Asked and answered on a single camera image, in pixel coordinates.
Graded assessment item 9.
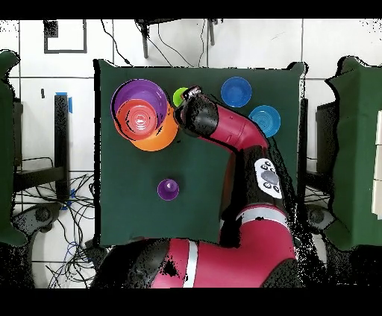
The black table frame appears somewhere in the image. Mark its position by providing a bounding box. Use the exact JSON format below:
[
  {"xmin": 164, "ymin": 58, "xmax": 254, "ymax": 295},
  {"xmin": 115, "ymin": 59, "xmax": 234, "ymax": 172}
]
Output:
[{"xmin": 13, "ymin": 93, "xmax": 71, "ymax": 203}]

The green cup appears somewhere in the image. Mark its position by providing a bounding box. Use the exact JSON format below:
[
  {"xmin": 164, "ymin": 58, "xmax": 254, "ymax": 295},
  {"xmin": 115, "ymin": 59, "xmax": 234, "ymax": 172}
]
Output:
[{"xmin": 172, "ymin": 86, "xmax": 189, "ymax": 108}]

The small orange bowl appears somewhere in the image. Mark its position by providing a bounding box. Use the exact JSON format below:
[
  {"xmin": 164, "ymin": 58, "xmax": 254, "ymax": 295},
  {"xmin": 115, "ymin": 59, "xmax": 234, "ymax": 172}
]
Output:
[{"xmin": 113, "ymin": 98, "xmax": 159, "ymax": 141}]

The black power strip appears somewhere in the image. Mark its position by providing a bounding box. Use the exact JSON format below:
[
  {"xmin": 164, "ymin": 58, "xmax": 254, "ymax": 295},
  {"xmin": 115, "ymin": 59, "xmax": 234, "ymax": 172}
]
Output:
[{"xmin": 84, "ymin": 239, "xmax": 110, "ymax": 269}]

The dark blue bowl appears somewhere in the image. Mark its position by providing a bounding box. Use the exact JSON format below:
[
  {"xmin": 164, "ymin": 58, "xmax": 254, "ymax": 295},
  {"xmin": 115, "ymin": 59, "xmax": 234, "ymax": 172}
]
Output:
[{"xmin": 220, "ymin": 76, "xmax": 253, "ymax": 109}]

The black square floor frame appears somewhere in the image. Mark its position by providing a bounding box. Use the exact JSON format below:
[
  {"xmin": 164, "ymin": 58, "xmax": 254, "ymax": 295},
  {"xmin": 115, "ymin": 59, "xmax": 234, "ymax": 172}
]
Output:
[{"xmin": 43, "ymin": 19, "xmax": 88, "ymax": 54}]

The black chair base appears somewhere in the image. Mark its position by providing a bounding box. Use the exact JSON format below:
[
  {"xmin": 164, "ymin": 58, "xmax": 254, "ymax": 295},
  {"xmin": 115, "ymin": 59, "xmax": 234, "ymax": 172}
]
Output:
[
  {"xmin": 11, "ymin": 202, "xmax": 62, "ymax": 236},
  {"xmin": 307, "ymin": 203, "xmax": 336, "ymax": 235}
]

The flat-bottomed light blue bowl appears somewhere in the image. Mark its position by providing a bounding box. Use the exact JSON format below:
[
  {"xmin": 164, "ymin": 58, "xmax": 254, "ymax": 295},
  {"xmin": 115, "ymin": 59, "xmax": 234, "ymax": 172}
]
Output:
[{"xmin": 248, "ymin": 104, "xmax": 282, "ymax": 139}]

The dark green tablecloth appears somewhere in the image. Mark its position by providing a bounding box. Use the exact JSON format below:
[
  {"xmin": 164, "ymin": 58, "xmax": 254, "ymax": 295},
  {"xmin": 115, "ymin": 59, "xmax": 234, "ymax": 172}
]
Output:
[{"xmin": 93, "ymin": 58, "xmax": 305, "ymax": 248}]

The black tripod stand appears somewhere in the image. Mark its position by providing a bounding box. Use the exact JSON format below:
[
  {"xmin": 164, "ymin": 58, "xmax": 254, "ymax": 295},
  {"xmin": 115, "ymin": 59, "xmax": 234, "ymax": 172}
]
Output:
[{"xmin": 134, "ymin": 18, "xmax": 220, "ymax": 60}]

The large yellow-orange bowl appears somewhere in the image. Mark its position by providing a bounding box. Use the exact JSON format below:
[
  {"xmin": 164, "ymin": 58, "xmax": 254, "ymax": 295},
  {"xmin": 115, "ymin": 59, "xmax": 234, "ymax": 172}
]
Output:
[{"xmin": 130, "ymin": 102, "xmax": 180, "ymax": 153}]

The purple cup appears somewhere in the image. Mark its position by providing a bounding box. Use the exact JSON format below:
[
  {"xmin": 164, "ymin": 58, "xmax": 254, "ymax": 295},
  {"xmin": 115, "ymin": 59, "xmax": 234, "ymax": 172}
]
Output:
[{"xmin": 157, "ymin": 178, "xmax": 181, "ymax": 201}]

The purple bowl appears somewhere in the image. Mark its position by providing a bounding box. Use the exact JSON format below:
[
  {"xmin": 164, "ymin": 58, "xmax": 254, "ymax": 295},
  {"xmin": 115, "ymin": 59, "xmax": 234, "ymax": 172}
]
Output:
[{"xmin": 110, "ymin": 78, "xmax": 169, "ymax": 132}]

